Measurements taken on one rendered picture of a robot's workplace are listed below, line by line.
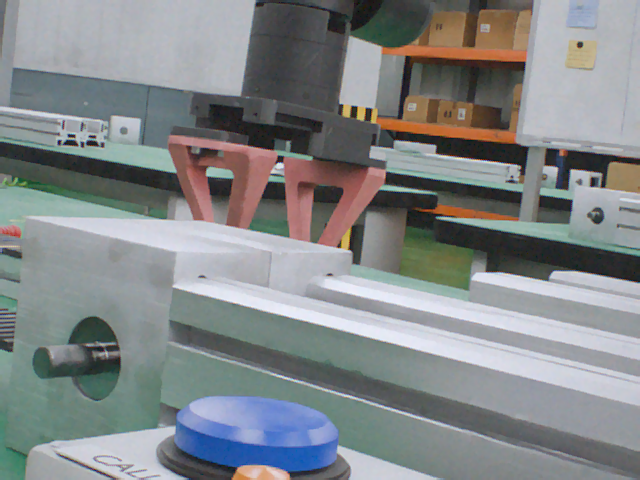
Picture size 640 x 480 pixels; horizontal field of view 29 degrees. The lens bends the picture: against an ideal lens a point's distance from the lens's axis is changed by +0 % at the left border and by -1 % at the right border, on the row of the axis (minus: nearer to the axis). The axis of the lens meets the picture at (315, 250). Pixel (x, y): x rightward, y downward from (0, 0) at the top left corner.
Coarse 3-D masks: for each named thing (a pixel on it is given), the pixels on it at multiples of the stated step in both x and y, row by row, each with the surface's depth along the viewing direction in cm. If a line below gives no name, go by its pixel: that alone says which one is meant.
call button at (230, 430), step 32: (192, 416) 30; (224, 416) 30; (256, 416) 30; (288, 416) 30; (320, 416) 31; (192, 448) 29; (224, 448) 29; (256, 448) 29; (288, 448) 29; (320, 448) 29
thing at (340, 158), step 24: (312, 144) 70; (336, 144) 71; (360, 144) 73; (288, 168) 78; (312, 168) 76; (336, 168) 75; (360, 168) 74; (384, 168) 75; (288, 192) 77; (312, 192) 78; (360, 192) 74; (336, 216) 75; (336, 240) 75
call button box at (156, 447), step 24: (144, 432) 33; (168, 432) 33; (48, 456) 30; (72, 456) 29; (96, 456) 30; (120, 456) 30; (144, 456) 30; (168, 456) 30; (192, 456) 30; (336, 456) 31; (360, 456) 33
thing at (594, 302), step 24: (480, 288) 58; (504, 288) 58; (528, 288) 57; (552, 288) 56; (576, 288) 57; (600, 288) 62; (624, 288) 62; (528, 312) 57; (552, 312) 56; (576, 312) 55; (600, 312) 54; (624, 312) 54
